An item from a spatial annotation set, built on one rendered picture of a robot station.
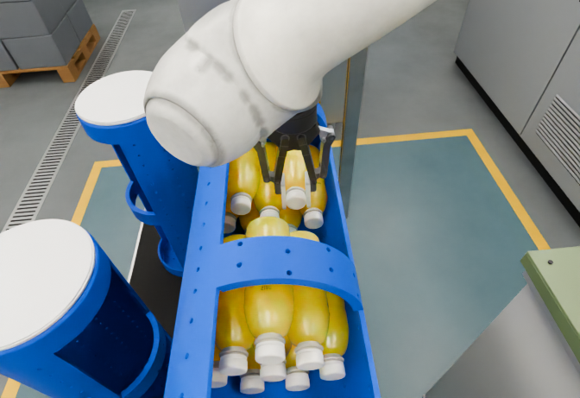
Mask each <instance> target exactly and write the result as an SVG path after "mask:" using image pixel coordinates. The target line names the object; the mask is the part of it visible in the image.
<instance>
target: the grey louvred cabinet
mask: <svg viewBox="0 0 580 398"><path fill-rule="evenodd" d="M454 52H455V54H456V55H457V58H456V62H455V63H456V64H457V66H458V67H459V68H460V70H461V71H462V72H463V74H464V75H465V77H466V78H467V79H468V81H469V82H470V83H471V84H472V85H473V87H474V88H475V89H476V91H477V92H478V94H479V95H480V96H481V97H482V99H483V100H484V102H485V103H486V104H487V106H488V107H489V108H490V109H491V110H492V112H493V113H494V114H495V116H496V117H497V119H498V120H499V121H500V123H501V124H502V126H503V127H504V128H505V130H506V131H507V132H508V134H509V135H510V136H511V137H512V138H513V139H514V141H515V142H516V144H517V145H518V146H519V148H520V149H521V151H522V152H523V153H524V155H525V156H526V158H527V159H528V160H529V161H530V162H531V163H532V165H533V166H534V167H535V169H536V170H537V171H538V173H539V174H540V176H541V177H542V178H543V180H544V181H545V183H546V184H547V185H548V186H549V187H550V188H551V190H552V191H553V193H554V194H555V195H556V197H557V198H558V200H559V201H560V202H561V204H562V205H563V206H564V208H565V209H566V210H567V212H568V213H569V214H570V215H571V216H572V218H573V219H574V220H575V222H576V223H577V225H578V226H579V227H580V0H470V1H469V4H468V8H467V10H466V13H465V16H464V19H463V24H462V27H461V30H460V33H459V36H458V39H457V44H456V46H455V50H454Z"/></svg>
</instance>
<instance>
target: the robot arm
mask: <svg viewBox="0 0 580 398"><path fill-rule="evenodd" d="M435 1H437V0H230V1H229V2H226V3H222V4H220V5H218V6H217V7H216V8H214V9H212V10H211V11H209V12H208V13H207V14H206V15H204V16H203V17H202V18H200V19H199V20H198V21H197V22H196V23H195V24H194V25H193V26H192V27H191V28H190V29H189V30H188V32H186V33H185V34H184V35H183V36H182V37H181V38H180V39H179V40H178V41H177V42H176V43H174V44H173V45H172V46H171V47H170V48H169V49H168V50H167V52H166V53H165V54H164V55H163V56H162V57H161V59H160V60H159V62H158V64H157V65H156V67H155V69H154V71H153V73H152V75H151V77H150V79H149V81H148V85H147V88H146V91H145V94H144V99H143V107H144V112H145V114H146V118H147V124H148V127H149V129H150V131H151V132H152V134H153V136H154V137H155V139H156V140H157V141H158V142H159V144H160V145H161V146H162V147H163V148H164V149H165V150H166V151H168V152H169V153H170V154H171V155H173V156H175V157H176V158H178V159H179V160H181V161H183V162H185V163H187V164H190V165H193V166H197V167H202V166H203V167H218V166H222V165H224V164H226V163H229V162H231V161H234V160H235V159H237V158H239V157H240V156H242V155H244V154H246V153H247V152H249V151H250V150H251V149H252V148H254V149H255V151H256V152H257V155H258V159H259V163H260V167H261V171H262V178H263V181H264V182H265V183H269V182H270V181H271V182H274V191H275V194H281V199H282V209H283V210H286V209H287V204H286V188H285V174H284V173H283V168H284V163H285V159H286V157H287V151H291V150H301V154H302V156H303V158H304V162H305V164H306V170H307V171H305V183H306V206H307V208H310V207H311V192H316V190H317V179H318V178H321V179H325V178H326V177H327V171H328V164H329V157H330V150H331V145H332V144H333V142H334V140H335V138H336V137H335V132H334V129H333V126H331V125H329V126H327V127H326V128H325V127H321V126H319V123H318V121H317V103H318V102H319V101H320V99H321V97H322V88H323V77H324V76H325V74H326V73H328V72H329V71H330V70H331V69H332V68H334V67H335V66H337V65H339V64H340V63H342V62H344V61H345V60H347V59H348V58H350V57H351V56H353V55H354V54H357V53H358V52H360V51H362V50H363V49H364V48H366V47H367V46H369V45H371V44H372V43H374V42H375V41H378V40H379V39H381V38H382V37H383V36H384V35H386V34H388V33H389V32H391V31H392V30H394V29H396V28H397V27H399V26H400V25H401V24H402V23H404V22H406V21H407V20H409V19H410V18H412V17H413V16H415V15H417V14H418V13H419V12H420V11H421V10H423V9H425V8H426V7H428V6H429V5H431V4H432V3H434V2H435ZM318 135H319V137H320V140H321V145H320V154H319V163H318V167H317V168H315V167H314V164H313V160H312V154H311V151H310V148H309V145H310V143H311V142H312V141H313V140H314V139H315V138H316V137H317V136H318ZM267 138H268V139H269V140H270V141H271V142H272V143H274V144H275V145H276V146H277V147H278V148H277V154H276V159H275V164H274V171H270V168H269V164H268V156H267V151H266V147H265V145H266V143H267Z"/></svg>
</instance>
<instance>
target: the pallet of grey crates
mask: <svg viewBox="0 0 580 398"><path fill-rule="evenodd" d="M99 40H100V36H99V33H98V31H97V29H96V26H95V24H92V21H91V18H90V16H89V14H88V12H87V9H86V7H85V5H84V2H83V0H0V88H5V87H11V86H12V85H13V83H14V82H15V81H16V79H17V78H18V77H19V75H20V74H21V73H29V72H39V71H50V70H57V72H58V74H59V75H60V77H61V79H62V81H63V82H64V83H68V82H76V80H77V78H78V77H79V75H80V73H81V72H82V70H83V68H84V66H85V64H86V62H87V61H88V60H89V58H90V56H91V54H92V52H93V50H94V48H95V47H96V46H97V44H98V42H99Z"/></svg>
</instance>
